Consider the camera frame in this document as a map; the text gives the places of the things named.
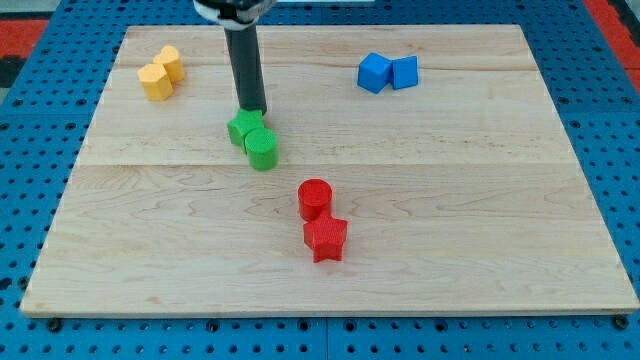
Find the blue cube block left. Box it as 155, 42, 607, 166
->
357, 52, 392, 94

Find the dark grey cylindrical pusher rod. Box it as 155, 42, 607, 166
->
225, 24, 267, 114

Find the yellow hexagon block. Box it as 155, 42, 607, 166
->
137, 63, 173, 101

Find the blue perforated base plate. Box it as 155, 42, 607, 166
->
1, 1, 639, 359

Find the light wooden board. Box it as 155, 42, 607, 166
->
21, 25, 639, 318

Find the black white robot end flange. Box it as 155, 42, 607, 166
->
193, 0, 276, 31

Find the green cylinder block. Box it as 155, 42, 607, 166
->
245, 128, 279, 171

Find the red star block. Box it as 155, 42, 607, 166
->
303, 211, 348, 263

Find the blue cube block right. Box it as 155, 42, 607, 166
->
391, 55, 419, 90

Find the red cylinder block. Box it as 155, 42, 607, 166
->
297, 178, 333, 221

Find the yellow heart block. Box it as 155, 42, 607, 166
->
153, 45, 186, 83

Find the blue cube block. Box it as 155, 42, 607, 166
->
391, 55, 419, 90
357, 52, 392, 94

